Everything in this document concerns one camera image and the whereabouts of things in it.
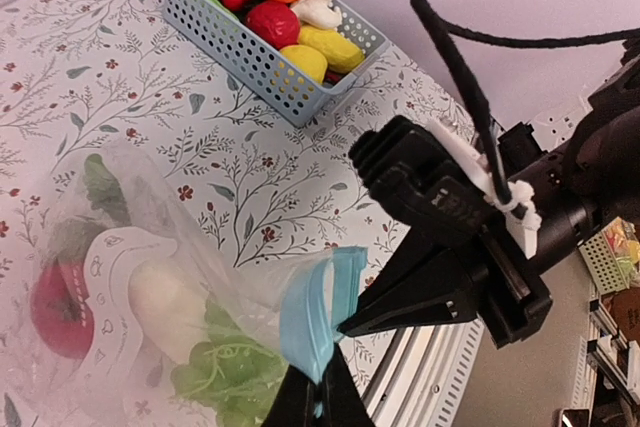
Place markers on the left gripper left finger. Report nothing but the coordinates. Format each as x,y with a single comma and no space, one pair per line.
294,404

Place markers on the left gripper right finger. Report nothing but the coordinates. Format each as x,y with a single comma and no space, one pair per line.
340,399

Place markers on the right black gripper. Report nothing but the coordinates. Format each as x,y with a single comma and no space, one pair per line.
427,284

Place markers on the green toy grapes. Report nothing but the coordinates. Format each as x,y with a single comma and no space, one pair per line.
230,372

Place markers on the white toy radish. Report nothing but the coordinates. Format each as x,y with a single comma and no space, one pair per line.
150,275

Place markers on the clear zip top bag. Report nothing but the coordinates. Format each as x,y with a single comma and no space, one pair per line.
293,307

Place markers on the red toy tomato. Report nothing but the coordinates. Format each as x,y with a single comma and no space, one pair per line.
59,313

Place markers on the pale green perforated basket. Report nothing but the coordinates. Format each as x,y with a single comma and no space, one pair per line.
612,257

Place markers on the yellow toy banana piece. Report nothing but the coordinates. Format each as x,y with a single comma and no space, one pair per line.
343,56

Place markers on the yellow toy lemon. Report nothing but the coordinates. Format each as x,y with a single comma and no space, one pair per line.
308,59

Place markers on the white toy garlic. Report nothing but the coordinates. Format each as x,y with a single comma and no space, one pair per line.
321,14

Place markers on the red toy cabbage ball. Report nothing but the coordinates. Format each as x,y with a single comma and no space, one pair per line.
275,23

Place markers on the blue plastic basket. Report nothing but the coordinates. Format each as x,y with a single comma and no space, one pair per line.
255,63

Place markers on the floral table mat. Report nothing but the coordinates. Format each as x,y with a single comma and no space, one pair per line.
80,75

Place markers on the front aluminium rail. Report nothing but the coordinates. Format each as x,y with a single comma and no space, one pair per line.
421,378

